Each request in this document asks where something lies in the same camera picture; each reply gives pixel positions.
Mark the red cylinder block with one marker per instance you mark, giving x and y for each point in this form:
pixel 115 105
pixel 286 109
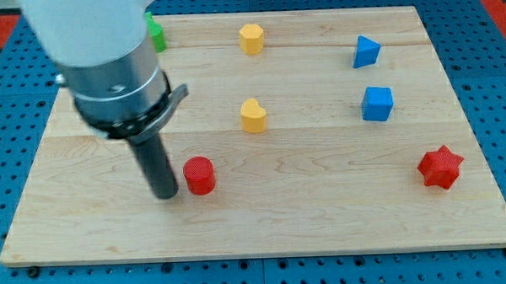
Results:
pixel 199 175

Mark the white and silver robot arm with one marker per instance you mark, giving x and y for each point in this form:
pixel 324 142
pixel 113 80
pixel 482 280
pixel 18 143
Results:
pixel 107 60

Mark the red star block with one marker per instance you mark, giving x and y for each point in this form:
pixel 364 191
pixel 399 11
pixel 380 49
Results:
pixel 440 168

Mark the yellow heart block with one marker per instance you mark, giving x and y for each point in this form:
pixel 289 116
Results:
pixel 253 117

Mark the wooden board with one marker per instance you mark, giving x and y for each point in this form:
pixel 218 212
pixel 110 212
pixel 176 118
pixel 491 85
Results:
pixel 319 181

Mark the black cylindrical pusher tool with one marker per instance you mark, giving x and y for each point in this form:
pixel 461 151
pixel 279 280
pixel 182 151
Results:
pixel 154 163

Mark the yellow hexagon block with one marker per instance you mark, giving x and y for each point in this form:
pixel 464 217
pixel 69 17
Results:
pixel 251 39

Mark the blue cube block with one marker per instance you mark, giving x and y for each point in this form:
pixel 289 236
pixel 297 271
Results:
pixel 377 103

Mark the blue triangle block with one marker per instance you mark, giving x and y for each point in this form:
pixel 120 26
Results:
pixel 366 52

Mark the green block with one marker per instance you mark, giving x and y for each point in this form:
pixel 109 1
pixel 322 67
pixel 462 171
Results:
pixel 156 32

